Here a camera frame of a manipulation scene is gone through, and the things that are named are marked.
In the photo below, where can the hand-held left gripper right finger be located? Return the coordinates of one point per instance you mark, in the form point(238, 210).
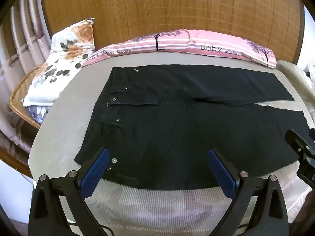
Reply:
point(222, 174)

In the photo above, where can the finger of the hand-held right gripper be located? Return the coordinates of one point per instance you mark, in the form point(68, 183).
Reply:
point(296, 140)

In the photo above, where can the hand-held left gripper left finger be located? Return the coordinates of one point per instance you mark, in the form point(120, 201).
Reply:
point(94, 174)

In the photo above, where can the black pants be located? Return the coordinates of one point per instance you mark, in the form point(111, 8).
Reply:
point(187, 127)

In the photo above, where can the beige cloth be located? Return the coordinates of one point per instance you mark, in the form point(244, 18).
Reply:
point(300, 83)

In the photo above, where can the grey patterned cloth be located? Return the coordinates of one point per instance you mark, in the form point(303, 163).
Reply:
point(37, 113)

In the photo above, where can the woven rattan chair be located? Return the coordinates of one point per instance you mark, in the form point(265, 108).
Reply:
point(18, 100)

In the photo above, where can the white floral pillow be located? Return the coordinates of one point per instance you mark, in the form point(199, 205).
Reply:
point(62, 61)

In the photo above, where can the pink striped tree-print pillow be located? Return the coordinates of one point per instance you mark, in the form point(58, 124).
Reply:
point(196, 43)

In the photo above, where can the beige patterned curtain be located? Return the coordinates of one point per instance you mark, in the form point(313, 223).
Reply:
point(19, 41)

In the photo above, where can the bamboo mat headboard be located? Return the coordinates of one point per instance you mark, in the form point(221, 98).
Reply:
point(172, 7)

